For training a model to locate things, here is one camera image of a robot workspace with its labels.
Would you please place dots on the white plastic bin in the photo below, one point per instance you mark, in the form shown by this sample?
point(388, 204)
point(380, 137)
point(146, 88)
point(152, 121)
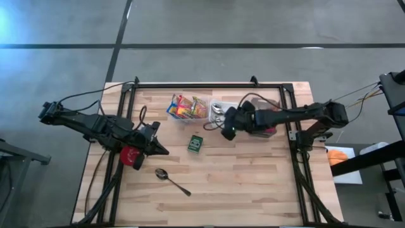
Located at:
point(226, 104)

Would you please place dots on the clear plastic bin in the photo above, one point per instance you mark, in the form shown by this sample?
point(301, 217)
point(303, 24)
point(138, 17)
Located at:
point(205, 120)

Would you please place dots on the red beef ramen packet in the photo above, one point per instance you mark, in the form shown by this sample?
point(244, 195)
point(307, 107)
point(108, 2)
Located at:
point(183, 109)

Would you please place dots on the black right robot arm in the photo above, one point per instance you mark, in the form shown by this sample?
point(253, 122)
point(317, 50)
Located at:
point(300, 114)

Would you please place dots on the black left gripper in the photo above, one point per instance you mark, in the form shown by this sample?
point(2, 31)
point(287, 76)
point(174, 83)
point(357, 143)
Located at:
point(145, 136)

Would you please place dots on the green ramen packet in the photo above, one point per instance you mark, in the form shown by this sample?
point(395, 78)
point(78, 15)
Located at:
point(200, 109)

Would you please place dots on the grey metal stand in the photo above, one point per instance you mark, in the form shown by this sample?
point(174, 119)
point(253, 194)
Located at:
point(19, 153)

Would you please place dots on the black aluminium table frame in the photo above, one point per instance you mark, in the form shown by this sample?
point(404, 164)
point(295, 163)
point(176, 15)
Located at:
point(221, 85)

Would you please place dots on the red and black bowl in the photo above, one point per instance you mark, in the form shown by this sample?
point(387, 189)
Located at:
point(128, 156)

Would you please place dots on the dark metal spoon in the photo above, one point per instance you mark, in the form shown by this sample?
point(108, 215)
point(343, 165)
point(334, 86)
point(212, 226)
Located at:
point(162, 173)

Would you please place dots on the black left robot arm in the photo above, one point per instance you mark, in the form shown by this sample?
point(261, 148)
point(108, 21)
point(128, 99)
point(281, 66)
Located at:
point(88, 122)

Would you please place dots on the black equipment cart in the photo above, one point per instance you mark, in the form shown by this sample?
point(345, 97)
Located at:
point(394, 95)

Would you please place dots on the black beam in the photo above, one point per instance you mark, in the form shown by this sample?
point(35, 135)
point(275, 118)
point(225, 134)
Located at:
point(364, 161)

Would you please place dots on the smoky grey plastic bin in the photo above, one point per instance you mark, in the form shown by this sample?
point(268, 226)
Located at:
point(269, 102)

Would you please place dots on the white paper sheet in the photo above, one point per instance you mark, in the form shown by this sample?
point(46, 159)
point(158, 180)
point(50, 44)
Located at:
point(348, 179)

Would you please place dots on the orange object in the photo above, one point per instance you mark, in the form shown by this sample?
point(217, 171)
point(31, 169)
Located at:
point(337, 157)

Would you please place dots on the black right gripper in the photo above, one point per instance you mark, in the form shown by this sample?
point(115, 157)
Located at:
point(242, 120)

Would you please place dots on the green tin box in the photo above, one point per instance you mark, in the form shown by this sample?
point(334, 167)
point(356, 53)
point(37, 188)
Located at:
point(195, 144)

